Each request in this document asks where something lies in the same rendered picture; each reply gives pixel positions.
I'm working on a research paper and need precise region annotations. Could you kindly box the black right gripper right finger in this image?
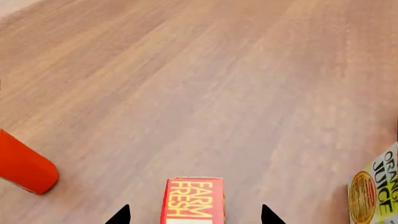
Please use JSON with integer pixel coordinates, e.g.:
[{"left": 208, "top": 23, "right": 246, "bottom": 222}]
[{"left": 261, "top": 203, "right": 287, "bottom": 224}]

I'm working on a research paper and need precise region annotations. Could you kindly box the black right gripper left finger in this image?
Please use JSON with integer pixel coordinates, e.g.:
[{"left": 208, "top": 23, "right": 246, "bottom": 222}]
[{"left": 104, "top": 203, "right": 131, "bottom": 224}]

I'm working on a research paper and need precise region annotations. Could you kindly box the red Farm Fresh box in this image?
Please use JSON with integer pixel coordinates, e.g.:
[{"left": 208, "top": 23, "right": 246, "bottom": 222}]
[{"left": 160, "top": 176, "right": 226, "bottom": 224}]

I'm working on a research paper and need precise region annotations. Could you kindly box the red orange can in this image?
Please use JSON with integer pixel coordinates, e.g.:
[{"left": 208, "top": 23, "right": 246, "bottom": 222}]
[{"left": 0, "top": 128, "right": 59, "bottom": 196}]

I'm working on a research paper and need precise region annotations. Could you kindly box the orange juice carton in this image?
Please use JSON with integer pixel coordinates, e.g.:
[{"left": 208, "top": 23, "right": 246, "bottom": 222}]
[{"left": 346, "top": 141, "right": 398, "bottom": 224}]

